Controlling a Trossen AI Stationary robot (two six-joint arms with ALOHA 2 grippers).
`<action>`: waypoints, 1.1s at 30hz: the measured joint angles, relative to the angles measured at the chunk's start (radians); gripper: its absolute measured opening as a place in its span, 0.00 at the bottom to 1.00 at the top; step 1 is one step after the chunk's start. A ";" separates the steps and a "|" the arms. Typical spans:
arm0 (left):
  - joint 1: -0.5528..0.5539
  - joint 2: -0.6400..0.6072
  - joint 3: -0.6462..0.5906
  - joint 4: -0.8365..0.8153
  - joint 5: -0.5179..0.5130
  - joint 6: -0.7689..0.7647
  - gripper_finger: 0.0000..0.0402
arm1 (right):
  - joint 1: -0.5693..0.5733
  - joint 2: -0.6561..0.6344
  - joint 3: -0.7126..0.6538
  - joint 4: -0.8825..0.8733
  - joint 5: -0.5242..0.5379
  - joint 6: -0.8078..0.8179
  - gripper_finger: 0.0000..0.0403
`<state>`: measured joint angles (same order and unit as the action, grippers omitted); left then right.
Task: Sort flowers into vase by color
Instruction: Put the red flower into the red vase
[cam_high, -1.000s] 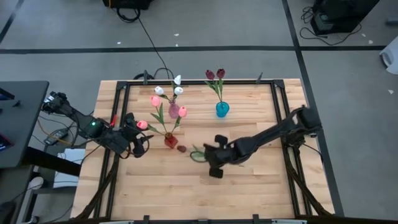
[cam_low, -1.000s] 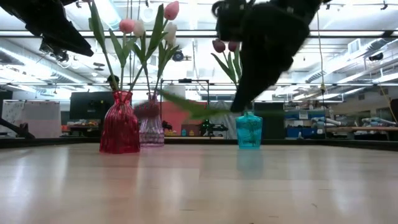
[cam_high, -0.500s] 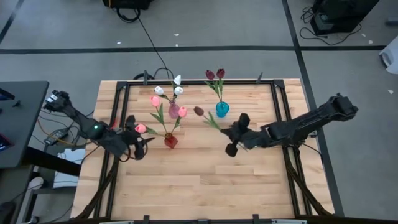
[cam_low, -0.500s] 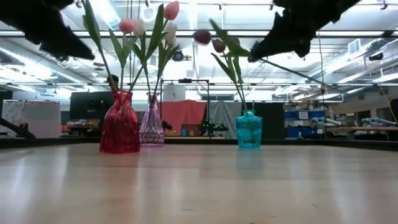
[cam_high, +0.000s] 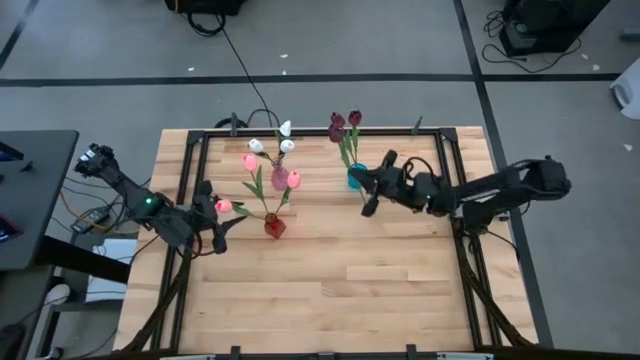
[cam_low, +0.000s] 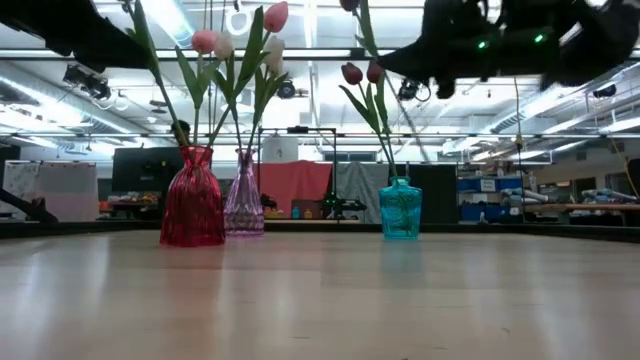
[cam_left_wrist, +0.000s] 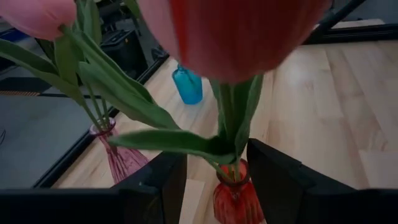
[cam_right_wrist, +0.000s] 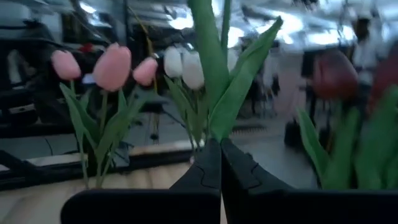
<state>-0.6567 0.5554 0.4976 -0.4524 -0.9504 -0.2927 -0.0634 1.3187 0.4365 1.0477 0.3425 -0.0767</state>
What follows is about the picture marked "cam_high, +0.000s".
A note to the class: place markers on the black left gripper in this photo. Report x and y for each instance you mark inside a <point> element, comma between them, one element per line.
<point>207,225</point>

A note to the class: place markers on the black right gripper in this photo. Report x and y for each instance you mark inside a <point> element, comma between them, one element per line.
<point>395,185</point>

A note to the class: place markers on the pink artificial tulip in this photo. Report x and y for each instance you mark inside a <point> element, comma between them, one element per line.
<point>249,162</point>
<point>223,205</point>
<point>293,179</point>

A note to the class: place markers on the dark red artificial tulip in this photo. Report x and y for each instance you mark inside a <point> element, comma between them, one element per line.
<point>355,118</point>
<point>336,134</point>
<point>338,120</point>

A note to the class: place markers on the purple ribbed glass vase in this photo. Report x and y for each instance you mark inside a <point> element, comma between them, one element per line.
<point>279,176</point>

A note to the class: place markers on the white artificial tulip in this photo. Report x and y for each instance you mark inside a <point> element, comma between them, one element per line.
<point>285,128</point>
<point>255,145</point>
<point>287,146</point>

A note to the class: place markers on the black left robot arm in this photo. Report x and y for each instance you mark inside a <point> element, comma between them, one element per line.
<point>132,195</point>

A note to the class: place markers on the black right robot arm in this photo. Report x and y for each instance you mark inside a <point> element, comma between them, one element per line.
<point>500,189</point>

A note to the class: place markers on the blue textured glass vase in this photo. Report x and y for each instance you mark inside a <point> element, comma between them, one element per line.
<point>353,184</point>

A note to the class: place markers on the red ribbed glass vase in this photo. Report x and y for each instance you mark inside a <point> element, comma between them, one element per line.
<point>275,227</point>

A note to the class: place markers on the white flat box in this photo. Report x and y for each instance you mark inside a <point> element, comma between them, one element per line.
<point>112,270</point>

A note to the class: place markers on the black desk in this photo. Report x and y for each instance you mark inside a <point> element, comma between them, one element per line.
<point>35,190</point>

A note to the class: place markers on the black equipment box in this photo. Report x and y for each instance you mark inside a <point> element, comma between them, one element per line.
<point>205,5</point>

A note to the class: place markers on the large black equipment case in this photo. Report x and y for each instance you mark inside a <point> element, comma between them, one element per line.
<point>550,25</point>

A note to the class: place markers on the white rounded object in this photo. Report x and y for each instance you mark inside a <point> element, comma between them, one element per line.
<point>629,92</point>

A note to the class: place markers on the black aluminium table frame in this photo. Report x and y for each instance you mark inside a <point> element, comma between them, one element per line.
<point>320,133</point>

